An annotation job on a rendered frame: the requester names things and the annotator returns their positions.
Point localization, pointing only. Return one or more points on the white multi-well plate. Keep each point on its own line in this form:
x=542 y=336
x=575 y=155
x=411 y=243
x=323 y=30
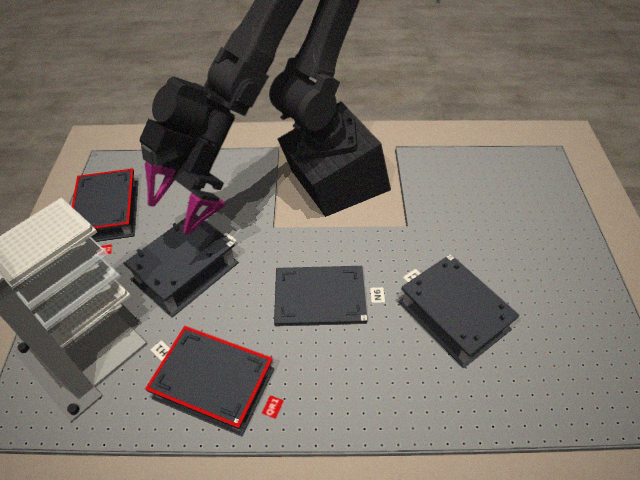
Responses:
x=78 y=294
x=106 y=302

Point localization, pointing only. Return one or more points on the cream multiwell plate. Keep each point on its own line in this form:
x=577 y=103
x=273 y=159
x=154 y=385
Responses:
x=41 y=238

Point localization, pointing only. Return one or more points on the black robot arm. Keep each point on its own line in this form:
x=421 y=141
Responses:
x=237 y=76

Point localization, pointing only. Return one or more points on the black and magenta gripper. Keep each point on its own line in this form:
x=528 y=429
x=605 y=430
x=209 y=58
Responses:
x=193 y=182

